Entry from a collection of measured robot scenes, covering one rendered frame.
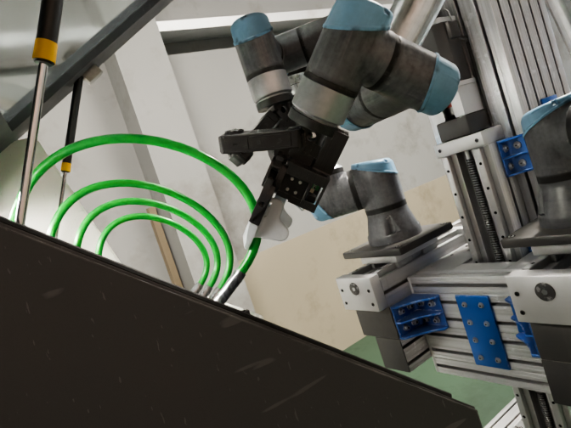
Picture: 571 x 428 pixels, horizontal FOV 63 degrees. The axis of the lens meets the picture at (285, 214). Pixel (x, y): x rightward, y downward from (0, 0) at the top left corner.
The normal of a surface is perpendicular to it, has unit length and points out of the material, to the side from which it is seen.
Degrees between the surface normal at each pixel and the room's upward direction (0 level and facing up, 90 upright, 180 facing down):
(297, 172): 103
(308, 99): 83
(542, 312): 90
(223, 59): 90
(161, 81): 90
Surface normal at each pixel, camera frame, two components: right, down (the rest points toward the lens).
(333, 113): 0.35, 0.48
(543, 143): -0.88, 0.32
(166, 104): 0.54, -0.12
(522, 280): -0.79, 0.29
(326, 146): -0.11, 0.33
